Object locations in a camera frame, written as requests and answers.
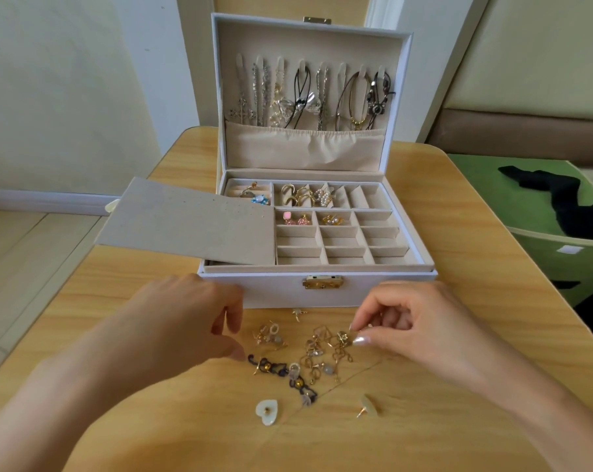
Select square pendant cord necklace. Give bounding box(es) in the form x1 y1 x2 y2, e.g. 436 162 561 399
365 68 397 130

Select small earrings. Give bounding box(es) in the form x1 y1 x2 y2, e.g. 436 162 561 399
247 307 381 429

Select person's left forearm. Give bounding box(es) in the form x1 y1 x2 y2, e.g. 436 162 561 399
0 339 131 472

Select brown cord bead necklace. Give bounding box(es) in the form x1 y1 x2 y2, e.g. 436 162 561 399
335 66 369 130

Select silver cross pendant necklace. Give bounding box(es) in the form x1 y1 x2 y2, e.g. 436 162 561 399
232 52 258 126

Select beige padded wall panel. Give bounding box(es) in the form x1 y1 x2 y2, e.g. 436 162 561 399
429 0 593 168

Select person's left hand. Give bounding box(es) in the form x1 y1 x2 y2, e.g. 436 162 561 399
100 274 247 384

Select slim silver rope chain necklace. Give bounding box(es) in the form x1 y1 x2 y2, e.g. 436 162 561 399
255 56 271 127

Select white jewelry box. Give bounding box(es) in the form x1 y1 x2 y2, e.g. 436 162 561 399
198 12 439 309

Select black cloth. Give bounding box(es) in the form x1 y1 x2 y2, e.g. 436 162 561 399
498 166 593 242

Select bow pendant cord necklace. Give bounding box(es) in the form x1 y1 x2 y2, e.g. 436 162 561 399
285 60 322 130

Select beige earring panel flap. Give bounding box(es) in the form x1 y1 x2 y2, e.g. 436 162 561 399
96 176 276 267

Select person's right forearm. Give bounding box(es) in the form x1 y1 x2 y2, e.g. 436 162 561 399
458 353 593 472

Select silver link chain necklace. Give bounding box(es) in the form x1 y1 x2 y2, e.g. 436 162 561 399
316 62 330 130

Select person's right hand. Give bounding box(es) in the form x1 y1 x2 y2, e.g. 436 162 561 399
350 281 494 389

